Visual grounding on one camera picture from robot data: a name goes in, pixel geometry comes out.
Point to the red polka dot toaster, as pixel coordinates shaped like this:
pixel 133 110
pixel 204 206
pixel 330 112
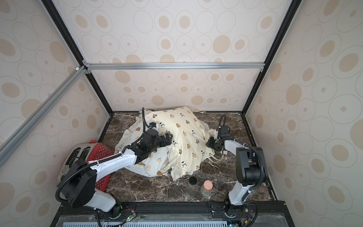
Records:
pixel 86 151

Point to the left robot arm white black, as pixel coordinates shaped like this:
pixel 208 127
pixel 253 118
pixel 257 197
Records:
pixel 77 188

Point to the diagonal aluminium frame bar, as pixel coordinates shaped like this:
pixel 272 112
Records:
pixel 17 138

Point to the white bear print pillow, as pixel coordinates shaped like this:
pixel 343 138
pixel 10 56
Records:
pixel 156 161

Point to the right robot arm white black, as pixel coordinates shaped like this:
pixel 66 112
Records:
pixel 250 167

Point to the black round lid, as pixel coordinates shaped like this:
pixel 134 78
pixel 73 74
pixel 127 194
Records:
pixel 193 180

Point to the cream animal print pillow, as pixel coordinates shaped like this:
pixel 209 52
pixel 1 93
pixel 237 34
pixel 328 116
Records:
pixel 190 135

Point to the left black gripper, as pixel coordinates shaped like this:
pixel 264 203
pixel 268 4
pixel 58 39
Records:
pixel 165 142

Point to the horizontal aluminium frame bar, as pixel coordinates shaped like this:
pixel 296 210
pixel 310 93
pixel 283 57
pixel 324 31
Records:
pixel 175 66

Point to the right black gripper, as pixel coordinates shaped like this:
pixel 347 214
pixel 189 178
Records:
pixel 212 143

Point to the clear jar pink lid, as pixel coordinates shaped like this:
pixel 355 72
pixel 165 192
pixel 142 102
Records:
pixel 206 188

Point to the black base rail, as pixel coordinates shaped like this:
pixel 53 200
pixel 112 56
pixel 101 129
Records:
pixel 179 214

